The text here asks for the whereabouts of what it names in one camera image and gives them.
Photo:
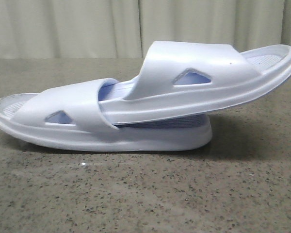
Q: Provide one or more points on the light blue slipper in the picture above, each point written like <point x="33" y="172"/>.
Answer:
<point x="70" y="118"/>
<point x="179" y="79"/>

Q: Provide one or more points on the pale green curtain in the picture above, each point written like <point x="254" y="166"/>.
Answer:
<point x="126" y="28"/>

